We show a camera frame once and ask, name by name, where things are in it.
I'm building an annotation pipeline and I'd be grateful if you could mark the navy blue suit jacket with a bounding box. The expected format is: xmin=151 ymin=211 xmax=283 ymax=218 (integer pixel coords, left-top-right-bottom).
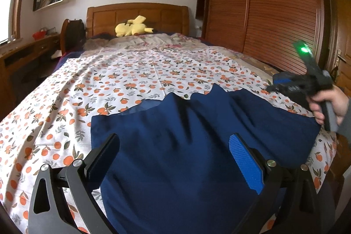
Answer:
xmin=90 ymin=83 xmax=321 ymax=234

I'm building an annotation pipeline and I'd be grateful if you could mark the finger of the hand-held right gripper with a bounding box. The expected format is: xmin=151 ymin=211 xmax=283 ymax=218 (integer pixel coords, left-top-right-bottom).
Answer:
xmin=273 ymin=73 xmax=294 ymax=86

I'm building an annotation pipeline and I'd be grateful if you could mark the wooden desk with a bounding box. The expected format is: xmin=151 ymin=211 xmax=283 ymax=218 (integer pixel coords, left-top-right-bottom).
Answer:
xmin=0 ymin=32 xmax=62 ymax=121

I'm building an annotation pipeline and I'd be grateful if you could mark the orange print bed sheet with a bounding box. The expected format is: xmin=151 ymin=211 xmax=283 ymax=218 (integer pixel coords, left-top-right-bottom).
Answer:
xmin=0 ymin=46 xmax=338 ymax=234

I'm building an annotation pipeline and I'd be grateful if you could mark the person's right forearm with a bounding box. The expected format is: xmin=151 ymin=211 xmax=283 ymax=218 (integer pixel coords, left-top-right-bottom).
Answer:
xmin=336 ymin=97 xmax=351 ymax=138

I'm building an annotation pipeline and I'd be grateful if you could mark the wooden door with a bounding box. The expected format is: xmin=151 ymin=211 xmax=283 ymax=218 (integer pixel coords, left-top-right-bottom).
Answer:
xmin=324 ymin=0 xmax=351 ymax=92

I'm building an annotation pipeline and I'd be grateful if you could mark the beige floral quilt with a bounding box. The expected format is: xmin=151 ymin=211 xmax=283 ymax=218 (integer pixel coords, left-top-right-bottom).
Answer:
xmin=84 ymin=32 xmax=220 ymax=53

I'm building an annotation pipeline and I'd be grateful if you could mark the wooden chair with dark bag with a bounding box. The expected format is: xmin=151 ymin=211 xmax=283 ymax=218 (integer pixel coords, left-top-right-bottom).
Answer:
xmin=60 ymin=18 xmax=87 ymax=55

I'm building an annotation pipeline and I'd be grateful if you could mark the person's right hand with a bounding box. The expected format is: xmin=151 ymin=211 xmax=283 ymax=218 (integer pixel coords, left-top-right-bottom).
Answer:
xmin=306 ymin=84 xmax=351 ymax=125

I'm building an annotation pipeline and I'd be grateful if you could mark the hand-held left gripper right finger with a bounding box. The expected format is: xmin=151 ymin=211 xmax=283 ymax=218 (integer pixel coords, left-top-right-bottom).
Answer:
xmin=228 ymin=133 xmax=336 ymax=234

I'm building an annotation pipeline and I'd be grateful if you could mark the yellow plush toy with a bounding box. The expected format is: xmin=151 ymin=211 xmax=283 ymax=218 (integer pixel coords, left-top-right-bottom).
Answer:
xmin=115 ymin=15 xmax=154 ymax=38

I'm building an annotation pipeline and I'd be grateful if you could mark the wooden slatted wardrobe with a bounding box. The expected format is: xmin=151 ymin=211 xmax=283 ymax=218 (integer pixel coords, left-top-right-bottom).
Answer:
xmin=195 ymin=0 xmax=333 ymax=77

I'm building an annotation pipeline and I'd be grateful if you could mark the metal door handle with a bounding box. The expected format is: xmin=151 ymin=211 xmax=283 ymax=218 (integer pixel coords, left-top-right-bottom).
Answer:
xmin=337 ymin=49 xmax=347 ymax=77

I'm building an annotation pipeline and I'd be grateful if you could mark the wooden bed headboard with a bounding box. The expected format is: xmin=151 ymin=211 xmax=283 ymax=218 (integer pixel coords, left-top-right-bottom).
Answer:
xmin=86 ymin=2 xmax=190 ymax=40

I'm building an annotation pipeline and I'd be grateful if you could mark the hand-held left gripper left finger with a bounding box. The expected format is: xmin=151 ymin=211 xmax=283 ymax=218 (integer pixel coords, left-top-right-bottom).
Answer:
xmin=27 ymin=133 xmax=121 ymax=234

